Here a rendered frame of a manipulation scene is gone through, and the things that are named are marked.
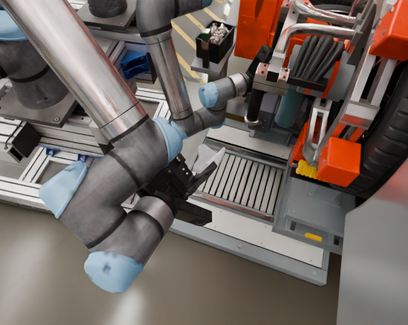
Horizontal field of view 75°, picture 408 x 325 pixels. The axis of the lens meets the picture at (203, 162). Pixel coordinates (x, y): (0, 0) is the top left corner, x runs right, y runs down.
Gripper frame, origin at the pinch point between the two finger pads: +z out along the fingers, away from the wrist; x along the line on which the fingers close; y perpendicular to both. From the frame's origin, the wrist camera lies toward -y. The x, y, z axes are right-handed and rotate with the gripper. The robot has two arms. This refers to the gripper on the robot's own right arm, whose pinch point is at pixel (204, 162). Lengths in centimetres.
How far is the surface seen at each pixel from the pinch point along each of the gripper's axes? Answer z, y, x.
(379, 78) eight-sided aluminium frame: 16.1, -6.8, -38.5
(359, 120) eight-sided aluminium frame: 12.5, -12.2, -31.8
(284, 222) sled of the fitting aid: 49, -61, 22
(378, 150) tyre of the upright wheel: 9.8, -19.3, -32.5
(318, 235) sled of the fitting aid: 49, -73, 11
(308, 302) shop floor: 29, -93, 25
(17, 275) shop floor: -13, -2, 124
